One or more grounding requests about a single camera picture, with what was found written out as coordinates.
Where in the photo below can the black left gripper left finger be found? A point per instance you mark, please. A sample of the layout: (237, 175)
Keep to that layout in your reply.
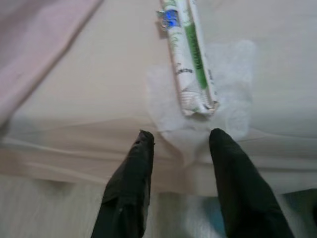
(126, 188)

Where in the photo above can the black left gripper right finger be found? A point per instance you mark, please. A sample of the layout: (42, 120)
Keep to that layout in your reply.
(237, 188)

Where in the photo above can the blue foil wrapper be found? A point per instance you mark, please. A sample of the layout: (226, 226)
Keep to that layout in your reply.
(171, 17)

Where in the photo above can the cream mattress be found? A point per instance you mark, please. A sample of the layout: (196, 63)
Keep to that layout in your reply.
(99, 86)

